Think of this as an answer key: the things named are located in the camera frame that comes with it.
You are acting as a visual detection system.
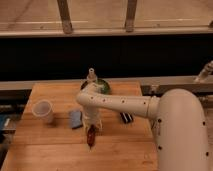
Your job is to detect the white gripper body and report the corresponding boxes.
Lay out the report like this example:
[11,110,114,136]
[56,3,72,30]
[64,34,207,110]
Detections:
[82,107,101,132]

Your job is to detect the blue sponge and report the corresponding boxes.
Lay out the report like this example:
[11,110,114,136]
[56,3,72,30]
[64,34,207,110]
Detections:
[69,110,83,129]

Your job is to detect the black rectangular block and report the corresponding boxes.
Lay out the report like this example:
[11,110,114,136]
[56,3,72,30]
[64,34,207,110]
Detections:
[120,113,133,124]

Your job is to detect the translucent plastic cup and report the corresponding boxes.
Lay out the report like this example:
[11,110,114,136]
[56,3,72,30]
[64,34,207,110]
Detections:
[32,100,54,124]

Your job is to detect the red chili pepper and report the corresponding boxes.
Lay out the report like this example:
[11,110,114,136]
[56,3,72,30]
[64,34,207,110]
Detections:
[87,125,96,148]

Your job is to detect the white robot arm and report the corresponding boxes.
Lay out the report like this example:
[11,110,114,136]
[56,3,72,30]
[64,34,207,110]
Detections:
[76,83,211,171]

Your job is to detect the small clear bottle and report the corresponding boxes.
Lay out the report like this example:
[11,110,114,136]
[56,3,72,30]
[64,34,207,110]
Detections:
[87,68,98,83]

